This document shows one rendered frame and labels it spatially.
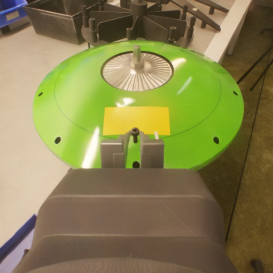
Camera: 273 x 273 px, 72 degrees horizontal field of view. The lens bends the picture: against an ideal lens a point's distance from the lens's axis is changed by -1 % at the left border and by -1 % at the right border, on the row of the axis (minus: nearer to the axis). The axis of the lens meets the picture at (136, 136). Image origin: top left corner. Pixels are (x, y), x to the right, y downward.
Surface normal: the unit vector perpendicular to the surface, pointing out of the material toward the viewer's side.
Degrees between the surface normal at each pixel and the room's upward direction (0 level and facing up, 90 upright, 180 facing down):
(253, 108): 0
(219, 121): 24
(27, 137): 0
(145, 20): 86
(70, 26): 94
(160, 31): 86
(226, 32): 0
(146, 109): 11
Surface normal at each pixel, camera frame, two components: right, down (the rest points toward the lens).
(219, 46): -0.01, -0.63
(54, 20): -0.47, 0.73
